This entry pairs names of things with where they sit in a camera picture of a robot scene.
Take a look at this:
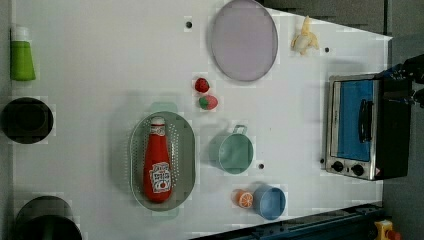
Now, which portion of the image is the red plush ketchup bottle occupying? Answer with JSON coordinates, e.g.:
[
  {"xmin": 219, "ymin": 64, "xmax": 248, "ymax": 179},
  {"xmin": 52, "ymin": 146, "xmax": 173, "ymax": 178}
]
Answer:
[{"xmin": 143, "ymin": 117, "xmax": 172, "ymax": 203}]

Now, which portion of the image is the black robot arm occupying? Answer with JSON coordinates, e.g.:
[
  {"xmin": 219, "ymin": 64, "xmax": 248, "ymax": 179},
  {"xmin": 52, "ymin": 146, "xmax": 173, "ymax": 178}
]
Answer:
[{"xmin": 383, "ymin": 54, "xmax": 424, "ymax": 107}]

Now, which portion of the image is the red green toy strawberry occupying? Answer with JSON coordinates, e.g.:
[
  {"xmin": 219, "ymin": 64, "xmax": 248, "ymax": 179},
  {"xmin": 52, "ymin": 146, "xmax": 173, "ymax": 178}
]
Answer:
[{"xmin": 198, "ymin": 95, "xmax": 218, "ymax": 110}]

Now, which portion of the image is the toy orange slice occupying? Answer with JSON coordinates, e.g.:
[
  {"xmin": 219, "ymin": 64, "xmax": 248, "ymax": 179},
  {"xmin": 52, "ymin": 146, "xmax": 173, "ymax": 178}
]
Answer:
[{"xmin": 233, "ymin": 190, "xmax": 254, "ymax": 209}]

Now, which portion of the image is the lilac round plate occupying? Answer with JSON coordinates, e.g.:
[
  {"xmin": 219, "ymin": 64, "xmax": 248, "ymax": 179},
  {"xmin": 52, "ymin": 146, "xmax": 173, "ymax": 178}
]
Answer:
[{"xmin": 210, "ymin": 0, "xmax": 278, "ymax": 81}]

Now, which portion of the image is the blue cup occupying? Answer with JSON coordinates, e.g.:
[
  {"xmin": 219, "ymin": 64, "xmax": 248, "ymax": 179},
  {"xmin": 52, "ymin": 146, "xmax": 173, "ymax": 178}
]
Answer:
[{"xmin": 253, "ymin": 185, "xmax": 286, "ymax": 220}]

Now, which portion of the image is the peeled toy banana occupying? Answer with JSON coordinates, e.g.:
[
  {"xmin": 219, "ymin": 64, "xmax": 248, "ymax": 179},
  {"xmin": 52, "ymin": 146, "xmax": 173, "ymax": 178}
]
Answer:
[{"xmin": 291, "ymin": 16, "xmax": 319, "ymax": 55}]

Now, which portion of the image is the silver toaster oven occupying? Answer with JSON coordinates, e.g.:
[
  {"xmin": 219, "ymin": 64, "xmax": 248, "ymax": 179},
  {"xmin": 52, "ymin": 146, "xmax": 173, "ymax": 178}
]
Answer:
[{"xmin": 325, "ymin": 74, "xmax": 412, "ymax": 181}]

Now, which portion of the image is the black round bowl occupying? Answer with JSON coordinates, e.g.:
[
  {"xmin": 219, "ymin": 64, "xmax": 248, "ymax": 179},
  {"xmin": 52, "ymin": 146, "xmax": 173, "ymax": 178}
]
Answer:
[{"xmin": 1, "ymin": 97, "xmax": 54, "ymax": 144}]

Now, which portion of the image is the black round pot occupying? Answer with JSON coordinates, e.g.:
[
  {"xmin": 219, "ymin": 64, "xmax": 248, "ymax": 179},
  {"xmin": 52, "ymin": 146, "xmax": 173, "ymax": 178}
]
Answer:
[{"xmin": 13, "ymin": 196, "xmax": 82, "ymax": 240}]

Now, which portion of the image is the green bottle white cap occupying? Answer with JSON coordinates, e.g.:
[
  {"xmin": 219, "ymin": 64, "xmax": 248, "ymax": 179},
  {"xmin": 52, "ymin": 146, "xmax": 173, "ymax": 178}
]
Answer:
[{"xmin": 10, "ymin": 25, "xmax": 36, "ymax": 81}]

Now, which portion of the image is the yellow red toy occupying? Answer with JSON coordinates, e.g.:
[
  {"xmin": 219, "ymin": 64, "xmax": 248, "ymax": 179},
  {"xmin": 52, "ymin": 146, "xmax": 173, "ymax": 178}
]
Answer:
[{"xmin": 374, "ymin": 220, "xmax": 402, "ymax": 240}]

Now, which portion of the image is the green cup with handle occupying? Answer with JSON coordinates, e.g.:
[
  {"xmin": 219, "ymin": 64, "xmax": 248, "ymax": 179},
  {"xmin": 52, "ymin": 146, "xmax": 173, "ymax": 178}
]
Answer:
[{"xmin": 208, "ymin": 125, "xmax": 254, "ymax": 175}]

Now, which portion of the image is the blue metal rail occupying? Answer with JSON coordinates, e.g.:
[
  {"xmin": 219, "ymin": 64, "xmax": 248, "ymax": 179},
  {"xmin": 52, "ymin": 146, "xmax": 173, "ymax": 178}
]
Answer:
[{"xmin": 191, "ymin": 204, "xmax": 385, "ymax": 240}]

